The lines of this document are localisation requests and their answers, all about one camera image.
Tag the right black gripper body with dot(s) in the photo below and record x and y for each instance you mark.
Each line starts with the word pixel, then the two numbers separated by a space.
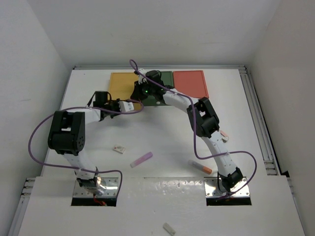
pixel 147 90

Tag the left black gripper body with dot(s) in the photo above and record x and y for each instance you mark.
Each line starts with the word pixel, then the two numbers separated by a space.
pixel 112 106

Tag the yellow drawer box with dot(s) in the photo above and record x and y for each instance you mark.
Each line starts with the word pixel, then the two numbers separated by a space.
pixel 121 85

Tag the green drawer box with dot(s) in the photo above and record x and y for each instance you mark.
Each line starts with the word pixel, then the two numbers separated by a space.
pixel 165 79

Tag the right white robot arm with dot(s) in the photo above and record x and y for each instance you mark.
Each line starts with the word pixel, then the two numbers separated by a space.
pixel 202 117

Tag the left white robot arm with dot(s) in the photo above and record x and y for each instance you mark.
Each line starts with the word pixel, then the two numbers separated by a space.
pixel 67 136

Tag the red drawer box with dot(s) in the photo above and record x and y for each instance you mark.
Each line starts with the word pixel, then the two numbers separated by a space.
pixel 191 83

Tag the lilac glue stick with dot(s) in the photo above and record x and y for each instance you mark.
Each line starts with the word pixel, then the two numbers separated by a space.
pixel 141 159

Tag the orange capped glue stick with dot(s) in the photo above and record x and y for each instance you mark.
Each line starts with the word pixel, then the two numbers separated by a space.
pixel 200 167

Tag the small white eraser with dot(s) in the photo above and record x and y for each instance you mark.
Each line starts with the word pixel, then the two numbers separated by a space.
pixel 169 229

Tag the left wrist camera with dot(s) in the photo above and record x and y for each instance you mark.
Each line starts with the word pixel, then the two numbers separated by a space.
pixel 126 107

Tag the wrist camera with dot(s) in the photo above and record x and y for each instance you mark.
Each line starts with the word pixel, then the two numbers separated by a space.
pixel 141 73
pixel 126 107

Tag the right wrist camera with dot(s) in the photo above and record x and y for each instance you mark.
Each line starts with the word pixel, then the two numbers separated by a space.
pixel 141 73

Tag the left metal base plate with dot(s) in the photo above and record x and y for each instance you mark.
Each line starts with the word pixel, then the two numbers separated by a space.
pixel 108 189

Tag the metal base plate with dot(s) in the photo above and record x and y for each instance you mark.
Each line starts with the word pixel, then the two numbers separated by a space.
pixel 215 189
pixel 108 189

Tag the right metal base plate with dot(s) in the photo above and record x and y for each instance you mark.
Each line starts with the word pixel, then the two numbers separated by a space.
pixel 215 189

